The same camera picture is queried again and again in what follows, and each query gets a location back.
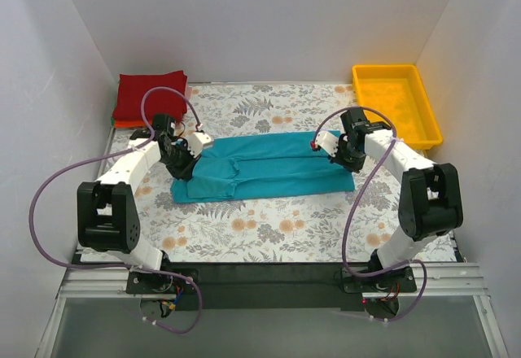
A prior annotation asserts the yellow plastic tray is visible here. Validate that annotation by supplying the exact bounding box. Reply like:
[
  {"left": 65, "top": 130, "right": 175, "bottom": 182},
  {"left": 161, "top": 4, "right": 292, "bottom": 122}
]
[{"left": 352, "top": 64, "right": 443, "bottom": 151}]

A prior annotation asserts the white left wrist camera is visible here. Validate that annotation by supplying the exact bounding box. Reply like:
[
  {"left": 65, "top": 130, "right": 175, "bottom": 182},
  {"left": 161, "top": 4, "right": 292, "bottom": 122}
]
[{"left": 186, "top": 131, "right": 214, "bottom": 159}]

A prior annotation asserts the teal t-shirt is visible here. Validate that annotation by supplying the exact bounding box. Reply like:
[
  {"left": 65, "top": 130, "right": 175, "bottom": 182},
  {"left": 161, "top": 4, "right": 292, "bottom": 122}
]
[{"left": 171, "top": 132, "right": 355, "bottom": 204}]

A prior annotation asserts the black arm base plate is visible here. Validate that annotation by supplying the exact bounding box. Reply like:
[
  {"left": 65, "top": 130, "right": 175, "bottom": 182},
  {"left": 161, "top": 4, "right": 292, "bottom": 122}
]
[{"left": 125, "top": 263, "right": 418, "bottom": 312}]

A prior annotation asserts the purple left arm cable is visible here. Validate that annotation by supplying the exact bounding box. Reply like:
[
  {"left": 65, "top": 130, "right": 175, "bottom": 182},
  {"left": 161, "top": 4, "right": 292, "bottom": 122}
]
[{"left": 27, "top": 85, "right": 204, "bottom": 334}]

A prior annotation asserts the folded orange t-shirt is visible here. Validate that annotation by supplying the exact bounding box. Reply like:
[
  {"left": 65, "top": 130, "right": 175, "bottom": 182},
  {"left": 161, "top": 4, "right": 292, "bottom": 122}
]
[{"left": 113, "top": 120, "right": 147, "bottom": 129}]

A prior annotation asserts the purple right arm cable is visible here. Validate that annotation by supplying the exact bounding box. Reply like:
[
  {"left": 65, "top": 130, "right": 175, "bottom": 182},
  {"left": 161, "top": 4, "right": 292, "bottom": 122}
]
[{"left": 309, "top": 106, "right": 428, "bottom": 323}]

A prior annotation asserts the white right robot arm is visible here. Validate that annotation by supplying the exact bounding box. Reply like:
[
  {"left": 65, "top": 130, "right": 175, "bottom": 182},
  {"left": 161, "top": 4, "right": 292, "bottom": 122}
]
[{"left": 313, "top": 107, "right": 463, "bottom": 281}]

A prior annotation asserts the folded pink t-shirt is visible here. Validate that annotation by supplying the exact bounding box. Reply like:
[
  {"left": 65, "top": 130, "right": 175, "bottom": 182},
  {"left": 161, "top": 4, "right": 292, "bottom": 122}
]
[{"left": 185, "top": 85, "right": 192, "bottom": 101}]

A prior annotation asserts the folded red t-shirt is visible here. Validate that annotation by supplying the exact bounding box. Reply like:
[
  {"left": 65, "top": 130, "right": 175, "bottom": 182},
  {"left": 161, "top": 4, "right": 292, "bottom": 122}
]
[{"left": 112, "top": 70, "right": 188, "bottom": 123}]

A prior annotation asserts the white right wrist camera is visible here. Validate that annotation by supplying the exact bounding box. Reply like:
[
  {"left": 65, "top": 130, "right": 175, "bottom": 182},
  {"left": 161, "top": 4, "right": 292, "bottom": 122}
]
[{"left": 310, "top": 130, "right": 339, "bottom": 157}]

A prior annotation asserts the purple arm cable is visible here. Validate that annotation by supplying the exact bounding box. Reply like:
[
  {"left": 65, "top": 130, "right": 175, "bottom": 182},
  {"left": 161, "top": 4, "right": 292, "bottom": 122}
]
[
  {"left": 309, "top": 106, "right": 428, "bottom": 323},
  {"left": 27, "top": 85, "right": 204, "bottom": 334}
]

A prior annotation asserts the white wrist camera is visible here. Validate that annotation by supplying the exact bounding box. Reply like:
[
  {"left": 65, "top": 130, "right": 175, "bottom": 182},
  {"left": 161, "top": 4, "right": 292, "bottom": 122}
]
[
  {"left": 310, "top": 130, "right": 339, "bottom": 157},
  {"left": 186, "top": 131, "right": 214, "bottom": 159}
]

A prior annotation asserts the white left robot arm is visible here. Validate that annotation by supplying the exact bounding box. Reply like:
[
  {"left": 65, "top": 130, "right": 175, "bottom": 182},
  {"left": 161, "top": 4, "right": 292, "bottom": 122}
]
[{"left": 77, "top": 114, "right": 213, "bottom": 283}]

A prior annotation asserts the aluminium frame rail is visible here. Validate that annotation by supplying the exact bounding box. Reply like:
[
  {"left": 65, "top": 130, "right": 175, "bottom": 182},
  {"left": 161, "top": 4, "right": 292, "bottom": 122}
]
[{"left": 58, "top": 262, "right": 488, "bottom": 299}]

